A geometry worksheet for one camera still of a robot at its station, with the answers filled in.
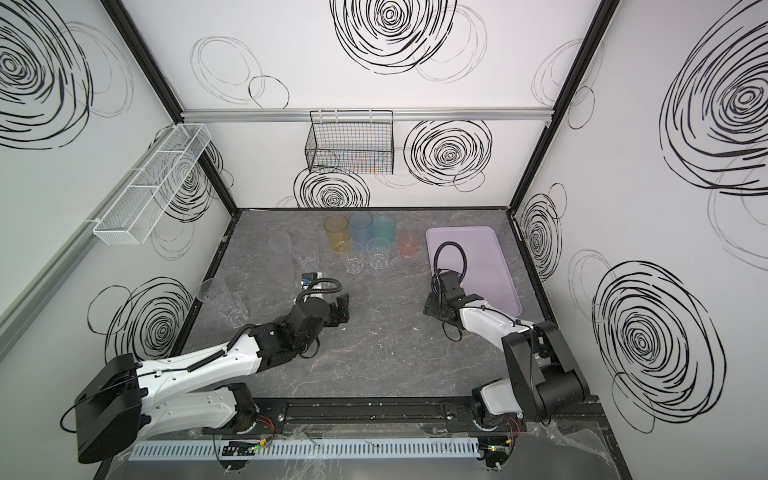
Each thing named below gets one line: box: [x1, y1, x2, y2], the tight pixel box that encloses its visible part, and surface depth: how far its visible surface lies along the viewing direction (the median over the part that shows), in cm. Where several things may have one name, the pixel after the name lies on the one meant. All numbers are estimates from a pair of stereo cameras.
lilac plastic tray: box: [426, 226, 522, 317], surface depth 107 cm
